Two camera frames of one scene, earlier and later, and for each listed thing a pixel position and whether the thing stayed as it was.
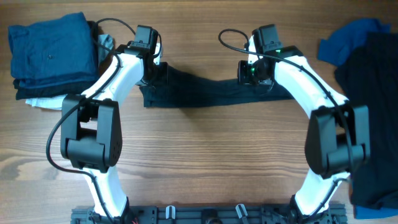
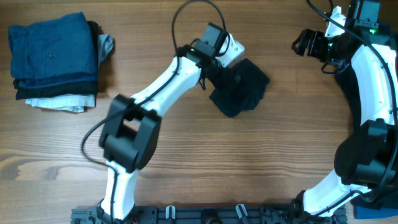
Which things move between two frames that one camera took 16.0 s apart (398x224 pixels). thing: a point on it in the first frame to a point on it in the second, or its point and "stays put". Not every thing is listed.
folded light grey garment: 106,40 stays put
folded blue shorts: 53,53 stays put
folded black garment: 80,89 stays put
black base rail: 210,215 stays put
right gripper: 243,78 to 316,37
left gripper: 163,78 to 217,78
